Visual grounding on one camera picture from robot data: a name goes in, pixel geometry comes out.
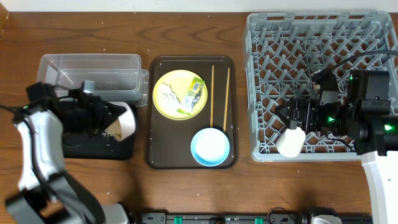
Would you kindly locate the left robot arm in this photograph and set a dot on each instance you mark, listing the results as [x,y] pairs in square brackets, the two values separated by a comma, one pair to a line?
[47,192]

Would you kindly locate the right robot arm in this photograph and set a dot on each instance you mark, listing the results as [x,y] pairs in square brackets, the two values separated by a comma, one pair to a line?
[365,118]

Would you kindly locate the grey dishwasher rack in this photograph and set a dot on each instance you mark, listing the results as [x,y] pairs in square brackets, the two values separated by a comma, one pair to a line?
[283,49]

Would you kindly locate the rice pile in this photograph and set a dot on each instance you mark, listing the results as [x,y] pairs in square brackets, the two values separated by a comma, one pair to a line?
[111,132]

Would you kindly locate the clear plastic bin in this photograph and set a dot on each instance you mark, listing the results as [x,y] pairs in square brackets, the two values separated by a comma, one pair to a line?
[117,77]

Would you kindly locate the yellow plate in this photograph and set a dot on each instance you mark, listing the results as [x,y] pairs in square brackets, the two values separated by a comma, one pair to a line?
[180,95]

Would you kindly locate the right wooden chopstick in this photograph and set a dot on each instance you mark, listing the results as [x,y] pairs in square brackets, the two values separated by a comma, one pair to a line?
[226,102]

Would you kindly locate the white cup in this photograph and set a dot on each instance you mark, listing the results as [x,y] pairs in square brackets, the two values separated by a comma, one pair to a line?
[291,142]

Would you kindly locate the white tissue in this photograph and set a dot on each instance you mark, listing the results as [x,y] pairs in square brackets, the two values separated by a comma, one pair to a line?
[167,96]

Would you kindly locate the left wooden chopstick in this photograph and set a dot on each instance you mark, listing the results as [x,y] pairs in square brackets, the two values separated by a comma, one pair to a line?
[212,95]

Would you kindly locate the pink bowl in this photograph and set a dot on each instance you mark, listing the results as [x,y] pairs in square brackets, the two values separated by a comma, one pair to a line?
[126,124]

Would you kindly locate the brown serving tray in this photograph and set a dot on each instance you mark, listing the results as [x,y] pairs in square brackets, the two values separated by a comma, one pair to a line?
[168,144]

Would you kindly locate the blue bowl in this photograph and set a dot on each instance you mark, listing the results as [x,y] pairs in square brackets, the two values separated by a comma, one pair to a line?
[210,147]

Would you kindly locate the black waste tray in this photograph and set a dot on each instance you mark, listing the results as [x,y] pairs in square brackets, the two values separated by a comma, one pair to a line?
[83,146]

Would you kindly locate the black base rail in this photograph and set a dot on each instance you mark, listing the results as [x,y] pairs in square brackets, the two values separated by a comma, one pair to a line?
[242,217]

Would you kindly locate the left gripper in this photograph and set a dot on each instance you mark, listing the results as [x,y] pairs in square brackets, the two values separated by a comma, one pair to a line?
[101,112]

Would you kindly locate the wooden chopstick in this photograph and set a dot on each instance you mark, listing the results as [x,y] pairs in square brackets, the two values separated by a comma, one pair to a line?
[212,95]
[226,102]

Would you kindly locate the green snack wrapper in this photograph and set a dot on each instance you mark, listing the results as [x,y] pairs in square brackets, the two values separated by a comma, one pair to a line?
[191,96]

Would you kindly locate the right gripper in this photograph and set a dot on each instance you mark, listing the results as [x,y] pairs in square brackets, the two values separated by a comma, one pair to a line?
[308,107]

